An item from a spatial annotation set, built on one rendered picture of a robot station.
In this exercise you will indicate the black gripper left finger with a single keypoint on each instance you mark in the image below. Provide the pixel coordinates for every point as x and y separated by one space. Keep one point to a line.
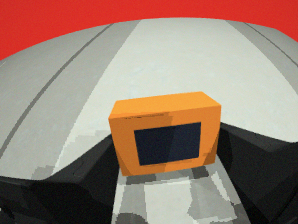
81 193

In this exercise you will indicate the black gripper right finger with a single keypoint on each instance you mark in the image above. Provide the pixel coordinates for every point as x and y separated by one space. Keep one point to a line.
262 169

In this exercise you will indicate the orange block with dark square marking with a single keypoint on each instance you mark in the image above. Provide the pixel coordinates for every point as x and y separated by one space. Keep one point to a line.
165 133

